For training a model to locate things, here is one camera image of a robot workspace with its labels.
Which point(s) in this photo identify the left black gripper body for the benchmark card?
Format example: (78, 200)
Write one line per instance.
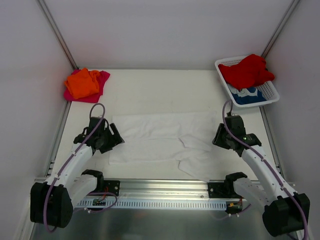
(113, 138)

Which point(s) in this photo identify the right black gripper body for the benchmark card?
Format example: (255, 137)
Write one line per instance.
(218, 137)

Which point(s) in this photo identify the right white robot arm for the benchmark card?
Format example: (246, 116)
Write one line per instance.
(283, 209)

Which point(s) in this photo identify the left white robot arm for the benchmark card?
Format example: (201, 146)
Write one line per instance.
(53, 201)

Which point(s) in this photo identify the blue white t shirt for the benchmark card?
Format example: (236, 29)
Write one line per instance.
(246, 96)

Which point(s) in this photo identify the white plastic basket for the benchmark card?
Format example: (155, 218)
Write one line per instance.
(267, 90)

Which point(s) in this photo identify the red crumpled t shirt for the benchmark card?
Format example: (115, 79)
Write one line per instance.
(250, 72)

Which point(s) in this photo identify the orange folded t shirt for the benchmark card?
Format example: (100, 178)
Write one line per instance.
(83, 84)

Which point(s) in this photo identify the pink folded t shirt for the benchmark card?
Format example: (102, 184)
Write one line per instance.
(93, 98)

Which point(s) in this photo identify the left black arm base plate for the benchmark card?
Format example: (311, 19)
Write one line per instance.
(111, 186)

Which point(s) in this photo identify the aluminium front rail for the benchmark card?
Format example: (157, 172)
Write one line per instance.
(162, 187)

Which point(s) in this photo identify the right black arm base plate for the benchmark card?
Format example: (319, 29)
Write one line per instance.
(221, 190)

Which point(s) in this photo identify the white slotted cable duct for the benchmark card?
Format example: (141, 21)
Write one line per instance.
(154, 204)

